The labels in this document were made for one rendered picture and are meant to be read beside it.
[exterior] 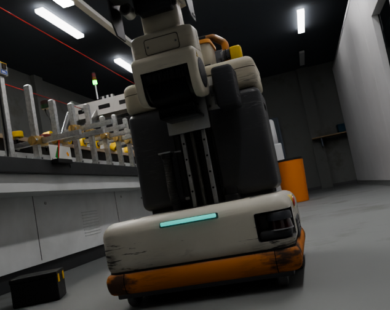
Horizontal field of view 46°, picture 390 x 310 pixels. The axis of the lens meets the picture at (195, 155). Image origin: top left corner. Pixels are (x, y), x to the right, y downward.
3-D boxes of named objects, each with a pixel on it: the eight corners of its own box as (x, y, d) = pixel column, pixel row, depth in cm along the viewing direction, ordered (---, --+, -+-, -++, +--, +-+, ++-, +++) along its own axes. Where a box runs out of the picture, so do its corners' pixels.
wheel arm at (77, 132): (82, 136, 267) (81, 128, 267) (79, 135, 263) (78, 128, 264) (17, 151, 276) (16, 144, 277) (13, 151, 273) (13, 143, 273)
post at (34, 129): (43, 163, 267) (31, 84, 272) (40, 163, 264) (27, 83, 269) (38, 165, 268) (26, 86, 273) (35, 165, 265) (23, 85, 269)
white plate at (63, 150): (72, 162, 300) (70, 147, 301) (51, 160, 274) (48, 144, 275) (72, 162, 300) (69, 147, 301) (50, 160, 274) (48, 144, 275)
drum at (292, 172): (283, 203, 732) (275, 162, 739) (312, 198, 721) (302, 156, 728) (282, 205, 691) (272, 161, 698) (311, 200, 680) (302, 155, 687)
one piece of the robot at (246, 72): (167, 237, 204) (135, 57, 212) (290, 215, 191) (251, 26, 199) (140, 247, 172) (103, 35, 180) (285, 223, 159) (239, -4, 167)
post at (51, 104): (66, 172, 291) (55, 99, 296) (63, 171, 288) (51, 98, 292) (61, 173, 292) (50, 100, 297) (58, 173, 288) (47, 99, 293)
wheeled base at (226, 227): (168, 266, 211) (159, 211, 213) (307, 243, 196) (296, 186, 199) (104, 304, 146) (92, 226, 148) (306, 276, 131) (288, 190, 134)
